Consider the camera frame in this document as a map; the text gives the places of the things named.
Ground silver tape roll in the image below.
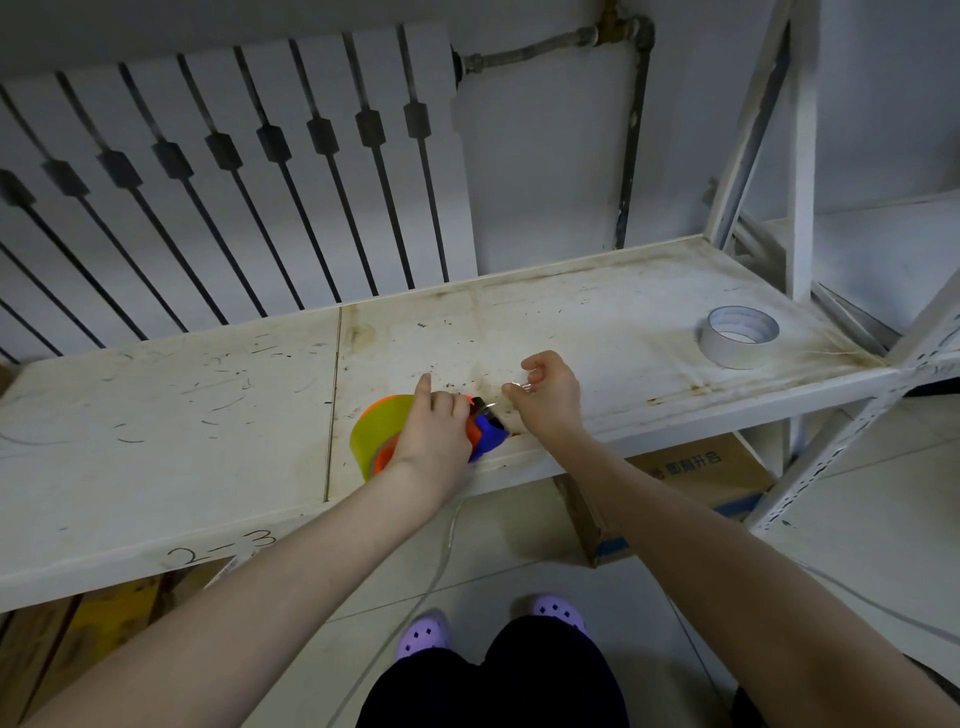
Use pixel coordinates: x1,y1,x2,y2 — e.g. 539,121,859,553
699,305,781,371

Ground purple clog shoe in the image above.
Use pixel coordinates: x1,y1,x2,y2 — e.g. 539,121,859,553
394,610,452,663
528,594,588,636

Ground person's left forearm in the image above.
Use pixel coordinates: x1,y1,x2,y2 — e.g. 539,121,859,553
21,459,468,728

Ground grey heating pipe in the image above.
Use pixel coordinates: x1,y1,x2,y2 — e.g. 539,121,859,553
452,0,657,251

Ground person's right forearm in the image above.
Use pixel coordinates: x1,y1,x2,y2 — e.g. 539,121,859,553
543,424,960,728

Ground brown cardboard box blue print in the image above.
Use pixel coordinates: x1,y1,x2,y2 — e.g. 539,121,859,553
553,432,778,569

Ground orange and blue tape dispenser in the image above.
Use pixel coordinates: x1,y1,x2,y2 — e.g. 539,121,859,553
360,394,512,481

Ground person's right hand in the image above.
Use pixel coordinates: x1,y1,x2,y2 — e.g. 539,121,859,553
501,350,585,444

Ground person's left hand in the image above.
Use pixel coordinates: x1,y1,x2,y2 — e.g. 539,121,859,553
389,372,474,502

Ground white cable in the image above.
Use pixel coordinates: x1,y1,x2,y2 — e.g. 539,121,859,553
325,498,468,728

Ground white metal shelf rack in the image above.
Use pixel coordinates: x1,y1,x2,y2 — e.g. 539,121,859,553
0,0,960,615

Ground yellow cardboard box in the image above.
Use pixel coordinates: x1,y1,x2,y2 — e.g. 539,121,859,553
0,558,228,728

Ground black trousers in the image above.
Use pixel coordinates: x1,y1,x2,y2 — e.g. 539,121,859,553
355,615,632,728

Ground white radiator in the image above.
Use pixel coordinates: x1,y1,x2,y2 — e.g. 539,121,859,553
0,21,480,367

